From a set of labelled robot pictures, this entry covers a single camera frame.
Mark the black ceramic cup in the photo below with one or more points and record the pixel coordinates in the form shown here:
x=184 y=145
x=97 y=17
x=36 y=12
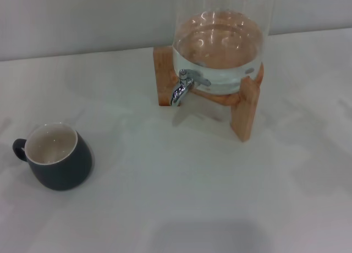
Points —
x=68 y=170

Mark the chrome faucet tap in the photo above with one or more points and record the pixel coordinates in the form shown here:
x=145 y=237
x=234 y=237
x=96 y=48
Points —
x=180 y=89

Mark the wooden dispenser stand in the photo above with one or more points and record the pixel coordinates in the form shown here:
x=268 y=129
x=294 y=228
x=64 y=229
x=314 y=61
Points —
x=248 y=112

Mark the glass water dispenser jar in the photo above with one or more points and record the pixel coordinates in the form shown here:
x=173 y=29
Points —
x=220 y=44

